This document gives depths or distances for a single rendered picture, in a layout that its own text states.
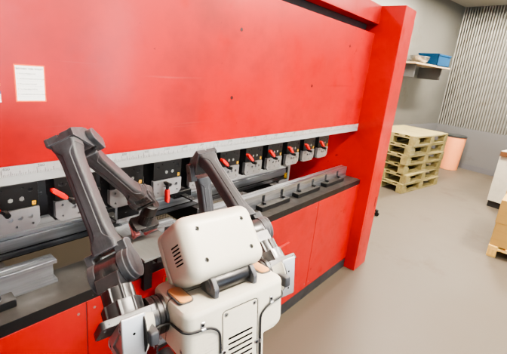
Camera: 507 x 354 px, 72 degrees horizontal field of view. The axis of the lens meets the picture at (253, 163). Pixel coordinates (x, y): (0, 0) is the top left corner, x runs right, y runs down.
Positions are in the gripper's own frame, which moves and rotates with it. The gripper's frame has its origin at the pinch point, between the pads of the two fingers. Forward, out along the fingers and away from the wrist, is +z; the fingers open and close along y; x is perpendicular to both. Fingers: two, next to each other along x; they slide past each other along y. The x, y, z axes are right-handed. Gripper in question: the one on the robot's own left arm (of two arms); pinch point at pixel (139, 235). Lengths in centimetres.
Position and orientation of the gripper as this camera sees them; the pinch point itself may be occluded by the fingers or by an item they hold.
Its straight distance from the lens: 154.9
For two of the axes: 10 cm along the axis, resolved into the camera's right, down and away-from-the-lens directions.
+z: -4.2, 7.3, 5.3
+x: 6.0, 6.7, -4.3
